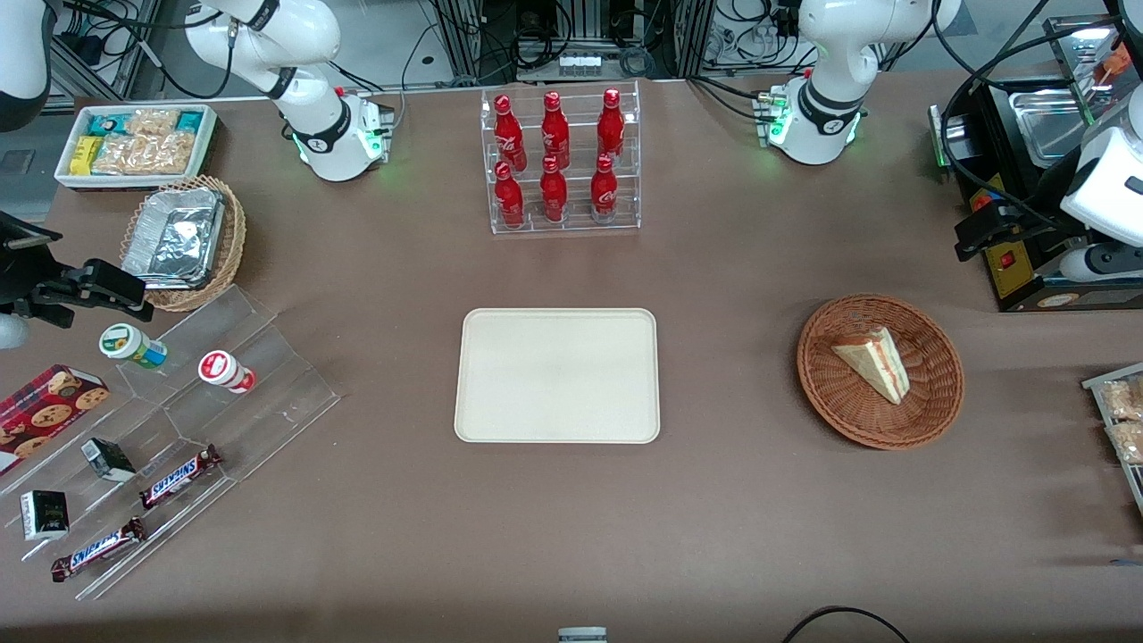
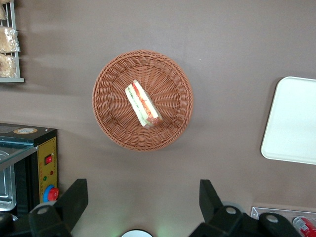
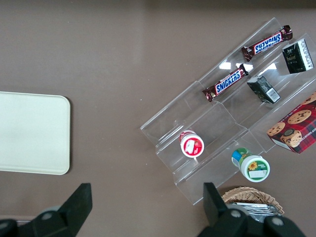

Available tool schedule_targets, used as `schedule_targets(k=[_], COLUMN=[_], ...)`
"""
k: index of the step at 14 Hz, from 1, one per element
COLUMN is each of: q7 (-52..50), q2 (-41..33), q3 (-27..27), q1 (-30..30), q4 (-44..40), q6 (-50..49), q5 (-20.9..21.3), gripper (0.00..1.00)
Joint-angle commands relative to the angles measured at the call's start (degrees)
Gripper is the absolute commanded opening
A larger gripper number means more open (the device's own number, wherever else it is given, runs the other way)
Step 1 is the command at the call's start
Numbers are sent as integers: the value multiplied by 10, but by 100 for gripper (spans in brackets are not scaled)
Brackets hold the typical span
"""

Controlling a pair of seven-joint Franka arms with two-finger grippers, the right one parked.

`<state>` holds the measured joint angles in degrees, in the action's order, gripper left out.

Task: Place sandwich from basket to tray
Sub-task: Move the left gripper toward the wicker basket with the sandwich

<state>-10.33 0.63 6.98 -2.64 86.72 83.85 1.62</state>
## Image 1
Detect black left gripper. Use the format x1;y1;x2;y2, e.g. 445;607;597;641
955;150;1089;263

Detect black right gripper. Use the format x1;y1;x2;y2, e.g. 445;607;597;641
0;211;155;329

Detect triangular sandwich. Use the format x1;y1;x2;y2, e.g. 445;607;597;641
831;326;912;406

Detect aluminium foil tray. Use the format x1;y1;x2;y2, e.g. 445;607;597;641
121;187;226;290

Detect light wicker basket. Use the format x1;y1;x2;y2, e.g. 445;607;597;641
120;175;247;313

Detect grey metal snack tray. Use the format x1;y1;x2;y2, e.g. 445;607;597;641
1082;362;1143;519

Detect round brown wicker basket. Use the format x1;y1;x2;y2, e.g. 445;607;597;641
797;294;966;450

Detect beige plastic tray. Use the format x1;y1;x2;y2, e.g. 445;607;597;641
454;308;662;445

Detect green lid yogurt cup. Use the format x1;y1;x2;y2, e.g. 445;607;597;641
98;323;169;371

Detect black countertop machine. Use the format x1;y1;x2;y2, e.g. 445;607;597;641
929;18;1143;313

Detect red lid yogurt cup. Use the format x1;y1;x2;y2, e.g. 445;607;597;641
197;350;257;395

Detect stainless steel pan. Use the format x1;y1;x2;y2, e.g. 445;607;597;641
1007;85;1101;168

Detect large clear cracker bag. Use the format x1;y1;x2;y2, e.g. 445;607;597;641
92;131;198;177

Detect red cookie box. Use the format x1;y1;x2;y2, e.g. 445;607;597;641
0;363;111;477

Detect small black carton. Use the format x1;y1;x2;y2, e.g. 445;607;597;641
80;438;137;483
20;489;71;542

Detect white snack bin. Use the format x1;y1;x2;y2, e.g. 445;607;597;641
54;104;220;191

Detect small clear cracker bag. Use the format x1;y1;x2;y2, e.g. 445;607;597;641
125;109;182;138

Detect clear acrylic stepped display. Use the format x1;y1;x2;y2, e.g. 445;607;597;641
0;284;341;601

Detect snickers bar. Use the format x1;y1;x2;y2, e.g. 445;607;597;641
138;444;223;511
50;517;147;583

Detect red cola bottle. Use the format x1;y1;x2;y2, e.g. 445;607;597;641
494;94;528;171
494;161;526;229
590;154;619;222
539;156;569;224
597;88;626;164
540;90;571;170

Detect clear acrylic bottle rack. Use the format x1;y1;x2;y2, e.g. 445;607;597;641
480;80;642;236

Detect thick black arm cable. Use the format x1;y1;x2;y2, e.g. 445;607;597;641
939;18;1143;238

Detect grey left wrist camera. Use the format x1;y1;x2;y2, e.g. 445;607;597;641
1060;243;1143;284

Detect thin black cable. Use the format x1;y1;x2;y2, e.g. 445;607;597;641
783;605;912;643

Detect aluminium profile frame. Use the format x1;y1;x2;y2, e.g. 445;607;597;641
429;0;715;87

